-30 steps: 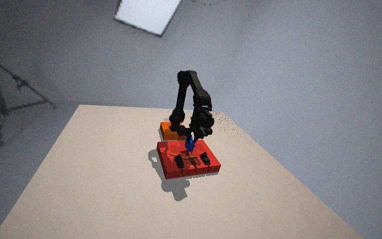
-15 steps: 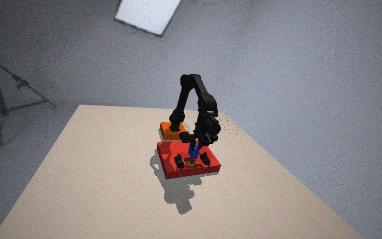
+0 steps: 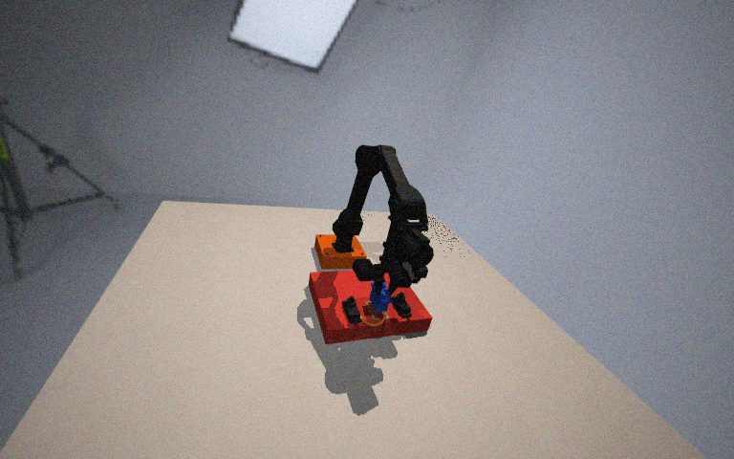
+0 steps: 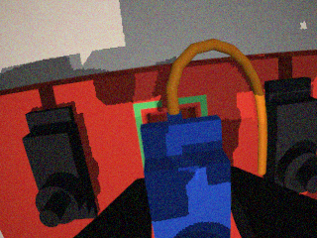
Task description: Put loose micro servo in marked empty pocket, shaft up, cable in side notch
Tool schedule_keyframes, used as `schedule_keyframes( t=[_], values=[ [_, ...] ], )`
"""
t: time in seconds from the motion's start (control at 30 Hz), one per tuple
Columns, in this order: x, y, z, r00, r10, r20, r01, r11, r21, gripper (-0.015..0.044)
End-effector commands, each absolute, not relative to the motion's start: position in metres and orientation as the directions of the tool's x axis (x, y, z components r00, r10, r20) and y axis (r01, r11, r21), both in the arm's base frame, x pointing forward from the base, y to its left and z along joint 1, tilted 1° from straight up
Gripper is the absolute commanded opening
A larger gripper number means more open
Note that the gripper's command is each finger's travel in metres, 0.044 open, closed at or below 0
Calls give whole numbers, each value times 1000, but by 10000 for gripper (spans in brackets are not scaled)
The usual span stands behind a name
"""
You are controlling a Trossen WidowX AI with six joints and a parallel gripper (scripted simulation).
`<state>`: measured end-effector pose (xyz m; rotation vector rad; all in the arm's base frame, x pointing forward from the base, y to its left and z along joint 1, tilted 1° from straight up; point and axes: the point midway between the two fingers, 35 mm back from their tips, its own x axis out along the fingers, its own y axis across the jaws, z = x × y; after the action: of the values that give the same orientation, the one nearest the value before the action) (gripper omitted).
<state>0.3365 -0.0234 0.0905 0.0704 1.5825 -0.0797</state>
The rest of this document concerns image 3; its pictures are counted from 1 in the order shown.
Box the blue micro servo with orange cable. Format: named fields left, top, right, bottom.
left=360, top=282, right=392, bottom=326

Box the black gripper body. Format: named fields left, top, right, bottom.
left=352, top=242, right=428, bottom=281

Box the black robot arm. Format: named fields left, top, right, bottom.
left=332, top=145, right=434, bottom=288

